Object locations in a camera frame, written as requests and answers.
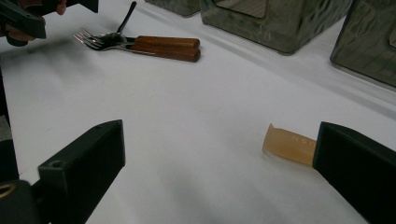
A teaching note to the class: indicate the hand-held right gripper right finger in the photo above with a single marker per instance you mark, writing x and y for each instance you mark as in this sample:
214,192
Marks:
358,174

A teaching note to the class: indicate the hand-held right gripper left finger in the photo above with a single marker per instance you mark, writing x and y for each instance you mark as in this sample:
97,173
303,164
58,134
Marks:
84,168

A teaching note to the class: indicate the translucent grey plastic bin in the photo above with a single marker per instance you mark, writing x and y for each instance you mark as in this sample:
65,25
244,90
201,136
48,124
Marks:
280,28
177,6
367,46

